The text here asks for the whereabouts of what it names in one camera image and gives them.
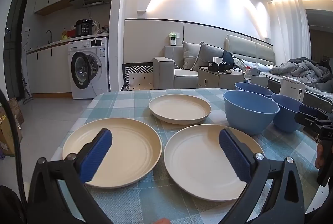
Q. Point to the blue bowl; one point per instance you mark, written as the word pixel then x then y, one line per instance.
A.
pixel 247 117
pixel 285 114
pixel 256 88

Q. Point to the teal plaid tablecloth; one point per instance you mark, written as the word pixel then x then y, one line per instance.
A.
pixel 124 101

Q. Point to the white electric kettle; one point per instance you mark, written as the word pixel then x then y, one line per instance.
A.
pixel 291 88

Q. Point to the grey pillow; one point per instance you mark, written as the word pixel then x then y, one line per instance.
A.
pixel 208 56
pixel 188 55

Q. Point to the grey sofa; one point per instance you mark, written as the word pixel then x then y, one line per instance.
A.
pixel 164 70

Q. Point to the small cream plate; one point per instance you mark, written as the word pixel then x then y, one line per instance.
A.
pixel 179 108

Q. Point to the white washing machine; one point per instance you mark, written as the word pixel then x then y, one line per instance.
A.
pixel 89 70

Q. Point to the green wall holder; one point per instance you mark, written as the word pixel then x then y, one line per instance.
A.
pixel 173 38

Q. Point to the patterned floor mat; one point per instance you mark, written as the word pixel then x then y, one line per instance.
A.
pixel 140 81

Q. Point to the black pressure cooker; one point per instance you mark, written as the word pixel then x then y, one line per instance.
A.
pixel 84 27

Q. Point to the bed with padded headboard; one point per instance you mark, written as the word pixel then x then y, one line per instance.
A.
pixel 260 51

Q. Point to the person's right hand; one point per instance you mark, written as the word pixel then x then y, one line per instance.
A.
pixel 320 157

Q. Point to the white paper roll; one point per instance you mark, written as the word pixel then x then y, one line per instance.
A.
pixel 217 59

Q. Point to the black storage box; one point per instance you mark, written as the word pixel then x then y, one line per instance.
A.
pixel 218 67

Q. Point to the cardboard box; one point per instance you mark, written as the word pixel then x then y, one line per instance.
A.
pixel 9 135

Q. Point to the yellow bottle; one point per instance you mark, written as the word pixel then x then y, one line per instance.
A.
pixel 64 35

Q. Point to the grey quilt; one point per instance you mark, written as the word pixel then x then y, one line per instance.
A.
pixel 304 70

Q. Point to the clear water bottle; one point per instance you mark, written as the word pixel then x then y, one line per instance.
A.
pixel 246 75

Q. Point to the black kitchen faucet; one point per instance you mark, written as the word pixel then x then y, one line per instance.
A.
pixel 49 35

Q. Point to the grey bedside cabinet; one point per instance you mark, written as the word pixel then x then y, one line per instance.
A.
pixel 221 79

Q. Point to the large cream plate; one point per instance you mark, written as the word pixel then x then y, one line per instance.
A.
pixel 197 159
pixel 135 146

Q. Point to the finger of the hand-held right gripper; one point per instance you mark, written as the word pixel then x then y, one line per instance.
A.
pixel 307 109
pixel 312 121

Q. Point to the tissue box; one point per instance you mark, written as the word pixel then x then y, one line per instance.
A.
pixel 253 72

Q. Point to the floor mop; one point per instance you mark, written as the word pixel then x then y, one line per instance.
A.
pixel 26 94

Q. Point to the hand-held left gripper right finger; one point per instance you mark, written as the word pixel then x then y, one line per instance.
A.
pixel 234 156

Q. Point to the white curtain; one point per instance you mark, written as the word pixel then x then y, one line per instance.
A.
pixel 288 31

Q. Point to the dark glass door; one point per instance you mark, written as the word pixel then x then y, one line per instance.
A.
pixel 15 44

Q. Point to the dark jacket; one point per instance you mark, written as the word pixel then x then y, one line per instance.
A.
pixel 231 59

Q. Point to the white kitchen counter cabinet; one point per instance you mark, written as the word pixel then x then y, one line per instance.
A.
pixel 49 70

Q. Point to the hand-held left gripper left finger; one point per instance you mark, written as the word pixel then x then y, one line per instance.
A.
pixel 96 153

